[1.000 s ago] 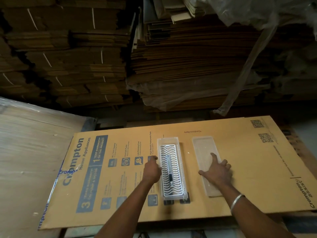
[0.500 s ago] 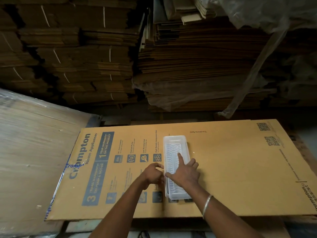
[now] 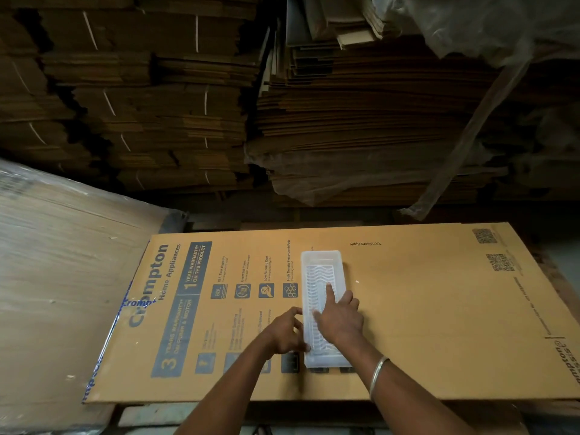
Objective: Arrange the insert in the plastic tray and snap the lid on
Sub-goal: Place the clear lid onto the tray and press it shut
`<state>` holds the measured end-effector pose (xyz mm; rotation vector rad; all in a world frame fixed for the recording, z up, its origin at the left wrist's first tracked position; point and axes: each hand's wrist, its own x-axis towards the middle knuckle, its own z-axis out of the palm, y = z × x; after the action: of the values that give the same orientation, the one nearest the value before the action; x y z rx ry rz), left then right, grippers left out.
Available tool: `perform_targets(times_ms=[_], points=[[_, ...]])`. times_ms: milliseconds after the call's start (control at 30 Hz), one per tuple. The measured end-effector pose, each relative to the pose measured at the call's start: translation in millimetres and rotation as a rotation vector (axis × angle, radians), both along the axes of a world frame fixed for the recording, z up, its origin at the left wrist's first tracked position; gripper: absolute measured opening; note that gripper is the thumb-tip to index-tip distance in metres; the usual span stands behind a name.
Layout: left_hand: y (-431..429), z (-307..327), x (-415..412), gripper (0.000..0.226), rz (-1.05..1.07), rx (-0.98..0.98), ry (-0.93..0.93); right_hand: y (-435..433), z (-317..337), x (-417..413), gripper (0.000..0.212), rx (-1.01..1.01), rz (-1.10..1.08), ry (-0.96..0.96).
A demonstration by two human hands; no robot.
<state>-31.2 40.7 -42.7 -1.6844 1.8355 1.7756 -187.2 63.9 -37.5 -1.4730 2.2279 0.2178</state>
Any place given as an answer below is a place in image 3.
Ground strapped bundles of flat cardboard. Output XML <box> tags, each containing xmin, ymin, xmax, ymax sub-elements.
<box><xmin>0</xmin><ymin>0</ymin><xmax>263</xmax><ymax>196</ymax></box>

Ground clear plastic sheet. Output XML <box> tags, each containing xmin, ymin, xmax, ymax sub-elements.
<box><xmin>247</xmin><ymin>0</ymin><xmax>580</xmax><ymax>221</ymax></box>

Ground silver metal bangle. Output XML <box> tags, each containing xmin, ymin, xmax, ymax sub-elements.
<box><xmin>369</xmin><ymin>355</ymin><xmax>391</xmax><ymax>402</ymax></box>

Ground person's right forearm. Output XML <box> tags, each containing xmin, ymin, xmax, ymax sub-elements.
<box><xmin>337</xmin><ymin>333</ymin><xmax>477</xmax><ymax>435</ymax></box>

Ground person's left forearm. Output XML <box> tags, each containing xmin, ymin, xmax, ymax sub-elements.
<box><xmin>174</xmin><ymin>336</ymin><xmax>275</xmax><ymax>435</ymax></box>

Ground person's right hand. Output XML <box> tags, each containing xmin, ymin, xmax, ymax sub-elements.
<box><xmin>313</xmin><ymin>283</ymin><xmax>365</xmax><ymax>348</ymax></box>

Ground loose stack of cardboard sheets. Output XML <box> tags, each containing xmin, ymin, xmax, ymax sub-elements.
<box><xmin>246</xmin><ymin>0</ymin><xmax>580</xmax><ymax>209</ymax></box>

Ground plastic-wrapped cardboard stack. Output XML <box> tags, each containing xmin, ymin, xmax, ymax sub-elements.
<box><xmin>0</xmin><ymin>157</ymin><xmax>189</xmax><ymax>435</ymax></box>

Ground white plastic grille tray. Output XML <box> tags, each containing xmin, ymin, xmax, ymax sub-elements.
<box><xmin>300</xmin><ymin>250</ymin><xmax>353</xmax><ymax>370</ymax></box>

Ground person's left hand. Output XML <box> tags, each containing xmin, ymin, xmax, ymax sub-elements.
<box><xmin>260</xmin><ymin>306</ymin><xmax>312</xmax><ymax>359</ymax></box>

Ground flattened printed cardboard carton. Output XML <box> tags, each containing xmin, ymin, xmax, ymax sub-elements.
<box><xmin>82</xmin><ymin>222</ymin><xmax>580</xmax><ymax>404</ymax></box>

